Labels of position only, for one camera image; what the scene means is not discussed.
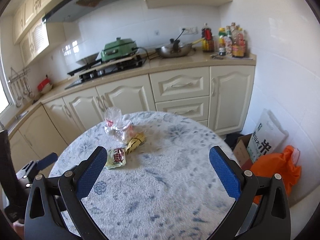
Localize clear plastic bag red print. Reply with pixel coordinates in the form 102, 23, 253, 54
105, 107, 135, 144

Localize yellow black snack wrapper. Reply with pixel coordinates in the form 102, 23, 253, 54
125, 132, 145, 154

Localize orange trash bag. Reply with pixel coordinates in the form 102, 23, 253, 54
250, 145, 302, 196

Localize cream lower kitchen cabinets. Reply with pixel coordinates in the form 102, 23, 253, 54
9, 65, 255, 170

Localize person's left hand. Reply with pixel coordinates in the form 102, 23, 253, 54
12, 221, 24, 239

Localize green white red snack packet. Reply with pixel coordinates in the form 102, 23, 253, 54
105, 148, 126, 170

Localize cardboard box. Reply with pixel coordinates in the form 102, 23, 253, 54
233, 134, 253, 170

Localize red lidded bowl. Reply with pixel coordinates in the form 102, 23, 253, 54
37, 75, 53, 94

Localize white rice sack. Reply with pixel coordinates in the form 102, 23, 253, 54
247, 109, 289, 163

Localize hanging utensil rack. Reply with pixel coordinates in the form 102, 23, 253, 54
7, 67, 35, 108

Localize black gas stove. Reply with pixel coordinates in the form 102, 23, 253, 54
65, 55, 147, 90

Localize green electric grill pot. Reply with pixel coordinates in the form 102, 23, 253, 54
100, 37, 138, 62

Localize cooking oil bottle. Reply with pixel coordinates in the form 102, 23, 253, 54
231, 22, 246, 58

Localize green cap condiment bottle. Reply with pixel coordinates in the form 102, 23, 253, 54
219, 28, 226, 56

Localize steel wok with handle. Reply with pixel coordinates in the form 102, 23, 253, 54
155, 38, 204, 59

